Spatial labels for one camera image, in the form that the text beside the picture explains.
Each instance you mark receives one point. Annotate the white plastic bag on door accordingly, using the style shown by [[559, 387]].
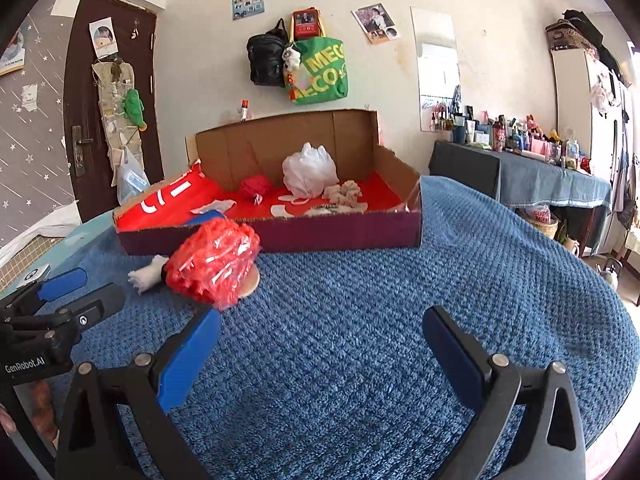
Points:
[[131, 179]]

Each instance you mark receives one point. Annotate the blue knitted blanket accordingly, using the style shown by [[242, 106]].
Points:
[[323, 373]]

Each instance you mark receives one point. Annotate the green plush toy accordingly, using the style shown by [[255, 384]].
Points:
[[133, 109]]

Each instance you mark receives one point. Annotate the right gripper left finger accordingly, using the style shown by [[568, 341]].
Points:
[[94, 442]]

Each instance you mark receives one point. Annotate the white mesh bath pouf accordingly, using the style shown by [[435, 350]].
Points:
[[308, 172]]

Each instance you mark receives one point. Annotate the white cloth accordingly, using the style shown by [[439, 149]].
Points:
[[148, 276]]

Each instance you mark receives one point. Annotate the red foam net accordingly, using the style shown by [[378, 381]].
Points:
[[212, 263]]

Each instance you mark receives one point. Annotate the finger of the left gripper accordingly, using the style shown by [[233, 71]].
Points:
[[60, 284], [85, 312]]

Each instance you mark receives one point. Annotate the green tote bag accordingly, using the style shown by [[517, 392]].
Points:
[[315, 71]]

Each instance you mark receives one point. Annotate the beige hanging organizer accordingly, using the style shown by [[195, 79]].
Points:
[[113, 80]]

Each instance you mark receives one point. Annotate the photo on wall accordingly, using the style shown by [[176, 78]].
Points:
[[376, 24]]

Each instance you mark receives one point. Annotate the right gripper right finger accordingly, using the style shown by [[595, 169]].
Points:
[[549, 443]]

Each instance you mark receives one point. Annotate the red knitted towel plush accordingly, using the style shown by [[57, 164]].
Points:
[[256, 188]]

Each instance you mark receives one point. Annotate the blue poster on wall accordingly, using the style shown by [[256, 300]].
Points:
[[246, 8]]

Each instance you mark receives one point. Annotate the brown round puff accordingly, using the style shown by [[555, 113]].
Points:
[[250, 282]]

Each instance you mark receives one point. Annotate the white wardrobe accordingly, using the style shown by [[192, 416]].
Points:
[[589, 109]]

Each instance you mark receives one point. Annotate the white device on bed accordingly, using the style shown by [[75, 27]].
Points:
[[34, 275]]

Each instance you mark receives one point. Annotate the dark brown door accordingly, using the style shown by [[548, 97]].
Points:
[[115, 31]]

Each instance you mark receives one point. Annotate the table with blue cloth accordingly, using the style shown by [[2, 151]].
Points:
[[519, 182]]

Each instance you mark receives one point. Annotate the white rabbit hair clip card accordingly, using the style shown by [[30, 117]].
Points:
[[288, 206]]

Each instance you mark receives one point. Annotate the white mesh sachet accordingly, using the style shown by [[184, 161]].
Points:
[[220, 206]]

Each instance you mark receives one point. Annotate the cardboard box tray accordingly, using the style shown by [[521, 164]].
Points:
[[231, 153]]

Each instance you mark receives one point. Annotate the black backpack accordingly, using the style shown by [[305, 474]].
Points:
[[264, 53]]

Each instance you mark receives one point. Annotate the wall mirror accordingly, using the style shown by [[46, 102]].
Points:
[[437, 61]]

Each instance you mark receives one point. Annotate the beige scrunchie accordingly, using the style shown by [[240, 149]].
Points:
[[346, 195]]

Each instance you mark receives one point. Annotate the red box above tote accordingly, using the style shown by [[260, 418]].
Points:
[[306, 24]]

